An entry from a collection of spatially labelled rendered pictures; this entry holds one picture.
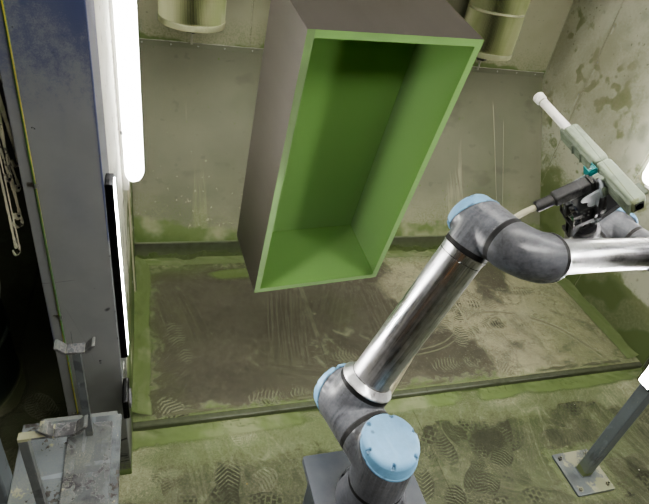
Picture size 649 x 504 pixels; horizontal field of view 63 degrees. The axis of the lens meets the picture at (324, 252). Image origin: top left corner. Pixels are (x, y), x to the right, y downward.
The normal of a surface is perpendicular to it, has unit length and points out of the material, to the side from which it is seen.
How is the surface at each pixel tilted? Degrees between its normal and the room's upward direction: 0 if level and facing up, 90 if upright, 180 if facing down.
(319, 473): 0
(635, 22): 90
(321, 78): 102
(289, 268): 12
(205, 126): 57
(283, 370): 0
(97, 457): 0
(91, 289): 90
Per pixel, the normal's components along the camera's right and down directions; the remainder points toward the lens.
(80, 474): 0.15, -0.80
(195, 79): 0.30, 0.07
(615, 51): -0.95, 0.03
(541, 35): 0.26, 0.60
